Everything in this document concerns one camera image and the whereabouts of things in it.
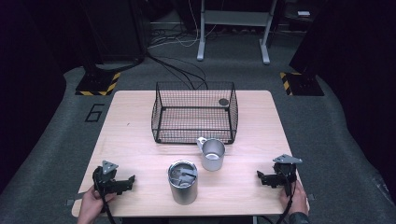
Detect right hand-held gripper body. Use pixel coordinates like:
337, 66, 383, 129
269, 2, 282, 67
272, 154, 304, 197

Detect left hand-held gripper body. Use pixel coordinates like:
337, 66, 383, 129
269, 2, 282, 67
92, 160, 123, 196

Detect silver metal mug with handle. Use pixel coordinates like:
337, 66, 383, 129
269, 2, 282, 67
195, 136, 227, 173

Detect silver tumbler with lid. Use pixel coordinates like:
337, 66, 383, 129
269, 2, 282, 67
167, 160, 199, 206

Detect black wire basket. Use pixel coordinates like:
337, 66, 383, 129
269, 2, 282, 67
150, 81, 239, 146

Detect person's left hand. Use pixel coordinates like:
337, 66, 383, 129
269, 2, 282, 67
78, 186, 118, 220

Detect person's right hand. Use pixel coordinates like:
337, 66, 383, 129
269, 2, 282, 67
279, 180, 310, 217

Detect black hazard-striped stand base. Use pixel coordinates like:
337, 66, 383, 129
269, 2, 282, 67
75, 71, 121, 97
278, 71, 325, 97

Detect dark curtain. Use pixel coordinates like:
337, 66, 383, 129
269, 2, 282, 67
0, 0, 83, 194
289, 0, 396, 203

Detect black cabinet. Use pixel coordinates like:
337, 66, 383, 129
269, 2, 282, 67
79, 0, 148, 64

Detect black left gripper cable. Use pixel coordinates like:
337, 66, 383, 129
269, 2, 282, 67
92, 183, 117, 224

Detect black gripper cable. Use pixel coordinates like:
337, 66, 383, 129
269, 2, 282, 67
276, 183, 297, 224
92, 183, 117, 224

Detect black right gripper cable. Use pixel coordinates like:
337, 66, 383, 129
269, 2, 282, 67
276, 183, 297, 224

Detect black floor cables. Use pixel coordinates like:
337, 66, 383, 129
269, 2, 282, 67
145, 50, 209, 91

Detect white floor cables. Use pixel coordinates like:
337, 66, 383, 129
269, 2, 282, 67
148, 0, 219, 49

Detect white metal desk frame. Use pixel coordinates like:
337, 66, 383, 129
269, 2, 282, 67
196, 0, 278, 65

